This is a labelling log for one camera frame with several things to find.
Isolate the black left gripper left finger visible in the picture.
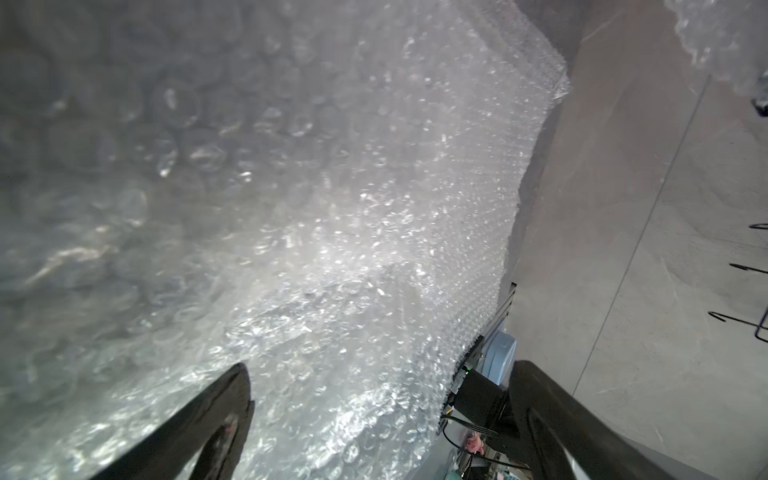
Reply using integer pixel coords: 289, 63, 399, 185
94, 363, 255, 479

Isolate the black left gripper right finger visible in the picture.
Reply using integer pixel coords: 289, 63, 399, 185
508, 361, 671, 480

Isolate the large bubble wrap sheet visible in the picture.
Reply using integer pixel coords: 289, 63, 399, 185
1, 1, 567, 479

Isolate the bubble plate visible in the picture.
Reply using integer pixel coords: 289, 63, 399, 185
665, 0, 767, 102

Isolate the black wire hook rack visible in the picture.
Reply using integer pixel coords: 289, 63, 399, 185
707, 247, 767, 345

